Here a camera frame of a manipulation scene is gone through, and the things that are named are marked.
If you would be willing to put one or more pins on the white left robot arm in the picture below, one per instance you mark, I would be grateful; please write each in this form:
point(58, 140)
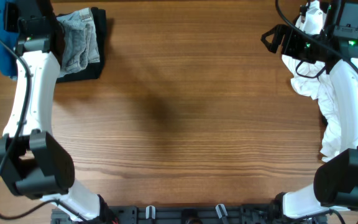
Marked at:
point(32, 163)

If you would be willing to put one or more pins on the folded black garment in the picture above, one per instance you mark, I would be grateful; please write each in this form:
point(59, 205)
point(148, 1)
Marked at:
point(93, 70)

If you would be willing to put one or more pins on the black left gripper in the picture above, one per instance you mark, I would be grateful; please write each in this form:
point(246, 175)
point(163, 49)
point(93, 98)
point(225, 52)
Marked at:
point(10, 13)

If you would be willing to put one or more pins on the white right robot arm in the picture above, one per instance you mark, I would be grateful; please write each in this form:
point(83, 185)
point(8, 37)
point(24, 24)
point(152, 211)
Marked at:
point(335, 185)

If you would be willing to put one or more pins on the folded light denim shorts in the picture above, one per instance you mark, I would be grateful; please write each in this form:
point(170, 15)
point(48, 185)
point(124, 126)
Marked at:
point(81, 47)

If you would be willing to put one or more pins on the white printed t-shirt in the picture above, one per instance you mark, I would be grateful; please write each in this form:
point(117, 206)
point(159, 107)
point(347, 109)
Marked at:
point(305, 83)

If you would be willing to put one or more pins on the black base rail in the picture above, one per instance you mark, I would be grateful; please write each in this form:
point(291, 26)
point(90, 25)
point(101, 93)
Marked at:
point(244, 214)

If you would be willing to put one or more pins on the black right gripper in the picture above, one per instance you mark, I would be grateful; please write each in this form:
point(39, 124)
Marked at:
point(285, 40)

